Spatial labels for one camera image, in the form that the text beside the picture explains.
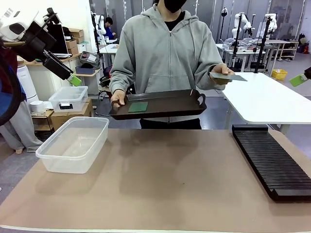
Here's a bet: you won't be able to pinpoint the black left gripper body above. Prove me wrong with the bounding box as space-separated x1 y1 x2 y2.
14 20 58 63

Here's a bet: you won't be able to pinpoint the green PCB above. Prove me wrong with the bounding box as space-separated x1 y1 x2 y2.
128 101 149 113

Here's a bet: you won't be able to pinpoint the dark brown plastic tray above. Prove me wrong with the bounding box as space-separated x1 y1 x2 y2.
108 89 208 121

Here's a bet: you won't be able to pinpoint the person's right forearm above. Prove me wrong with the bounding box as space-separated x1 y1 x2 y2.
109 69 137 94

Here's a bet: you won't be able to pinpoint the person's left forearm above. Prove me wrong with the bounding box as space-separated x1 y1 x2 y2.
194 63 219 91

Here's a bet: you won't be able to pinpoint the stacked small cardboard boxes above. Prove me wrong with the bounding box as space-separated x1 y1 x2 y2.
65 28 85 55

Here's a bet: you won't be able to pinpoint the person's right hand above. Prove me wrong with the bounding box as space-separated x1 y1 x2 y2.
110 91 127 109

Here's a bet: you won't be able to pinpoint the person's left hand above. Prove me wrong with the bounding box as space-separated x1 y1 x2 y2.
208 63 236 86

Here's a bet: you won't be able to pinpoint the yellow plastic bin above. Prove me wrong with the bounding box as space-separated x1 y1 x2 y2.
271 69 288 81

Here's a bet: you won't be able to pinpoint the black computer monitor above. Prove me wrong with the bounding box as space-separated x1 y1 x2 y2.
46 23 70 56

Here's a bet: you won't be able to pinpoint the blue-grey shallow tray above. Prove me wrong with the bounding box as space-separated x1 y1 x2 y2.
75 65 96 75

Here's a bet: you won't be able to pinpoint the clear lidded storage box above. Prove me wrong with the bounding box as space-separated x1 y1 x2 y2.
48 85 89 113

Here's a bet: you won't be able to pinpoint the white air purifier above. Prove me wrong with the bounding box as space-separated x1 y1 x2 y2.
16 64 39 103

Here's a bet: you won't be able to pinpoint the wooden shelf table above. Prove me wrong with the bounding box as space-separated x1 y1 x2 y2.
264 39 299 61

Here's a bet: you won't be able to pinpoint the white table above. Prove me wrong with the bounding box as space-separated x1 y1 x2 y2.
220 72 311 125

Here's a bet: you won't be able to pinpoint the white round device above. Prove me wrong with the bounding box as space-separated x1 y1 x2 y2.
30 100 46 114

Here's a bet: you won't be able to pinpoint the black tripod stand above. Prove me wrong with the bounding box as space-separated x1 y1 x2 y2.
254 14 273 74
229 13 244 67

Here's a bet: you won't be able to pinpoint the large cardboard box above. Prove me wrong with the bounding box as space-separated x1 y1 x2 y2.
50 98 94 132

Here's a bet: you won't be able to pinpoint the seated person in blue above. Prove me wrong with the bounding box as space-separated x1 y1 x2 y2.
104 17 118 40

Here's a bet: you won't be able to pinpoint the bystander in grey trousers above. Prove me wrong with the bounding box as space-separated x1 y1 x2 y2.
0 47 43 153

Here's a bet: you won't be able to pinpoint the clear plastic box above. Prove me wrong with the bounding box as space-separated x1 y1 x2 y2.
35 116 110 174

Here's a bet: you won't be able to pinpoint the black slotted PCB rack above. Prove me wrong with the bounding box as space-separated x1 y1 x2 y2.
231 124 311 202

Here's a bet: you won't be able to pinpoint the person in grey hoodie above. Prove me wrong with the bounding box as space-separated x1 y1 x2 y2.
109 0 225 130

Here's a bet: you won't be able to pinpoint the black face mask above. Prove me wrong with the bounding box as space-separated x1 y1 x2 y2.
163 0 188 14

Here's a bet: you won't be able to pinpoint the black wire basket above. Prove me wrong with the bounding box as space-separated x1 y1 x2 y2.
80 50 101 69

